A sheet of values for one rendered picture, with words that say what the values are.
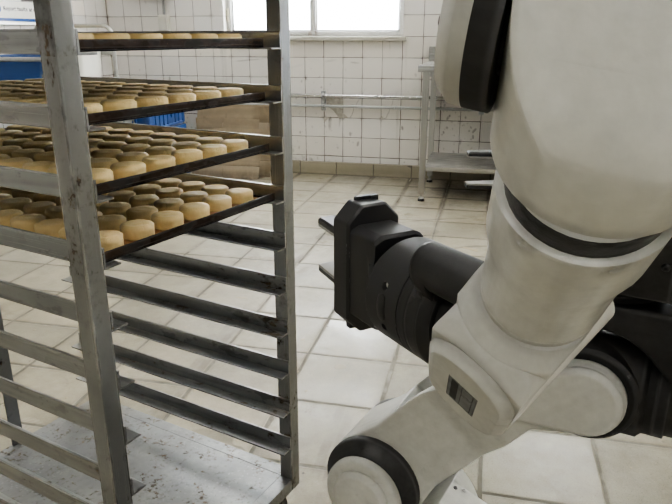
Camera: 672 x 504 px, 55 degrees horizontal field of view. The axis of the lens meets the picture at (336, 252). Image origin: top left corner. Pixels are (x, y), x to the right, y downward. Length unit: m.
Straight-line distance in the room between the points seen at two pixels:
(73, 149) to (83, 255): 0.13
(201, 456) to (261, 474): 0.16
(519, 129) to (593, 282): 0.08
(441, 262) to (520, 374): 0.11
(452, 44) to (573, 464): 1.69
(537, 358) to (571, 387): 0.40
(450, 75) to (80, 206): 0.68
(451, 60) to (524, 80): 0.03
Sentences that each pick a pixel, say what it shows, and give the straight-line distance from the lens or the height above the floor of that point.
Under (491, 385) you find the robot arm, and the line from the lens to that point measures 0.37.
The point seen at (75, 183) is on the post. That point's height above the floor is 0.89.
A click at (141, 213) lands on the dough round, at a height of 0.79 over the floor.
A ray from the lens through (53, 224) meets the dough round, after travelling 1.04.
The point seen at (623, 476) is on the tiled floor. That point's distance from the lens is 1.87.
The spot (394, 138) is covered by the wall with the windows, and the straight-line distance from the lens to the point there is 5.05.
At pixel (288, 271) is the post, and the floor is 0.63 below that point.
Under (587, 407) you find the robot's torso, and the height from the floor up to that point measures 0.68.
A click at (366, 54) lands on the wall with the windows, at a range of 5.03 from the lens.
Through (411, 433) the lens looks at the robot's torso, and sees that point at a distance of 0.91.
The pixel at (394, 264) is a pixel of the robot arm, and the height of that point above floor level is 0.89.
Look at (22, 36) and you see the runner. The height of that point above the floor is 1.06.
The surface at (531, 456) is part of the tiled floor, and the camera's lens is 1.86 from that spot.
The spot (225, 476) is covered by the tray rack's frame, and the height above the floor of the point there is 0.15.
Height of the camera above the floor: 1.06
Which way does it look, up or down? 19 degrees down
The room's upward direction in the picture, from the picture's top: straight up
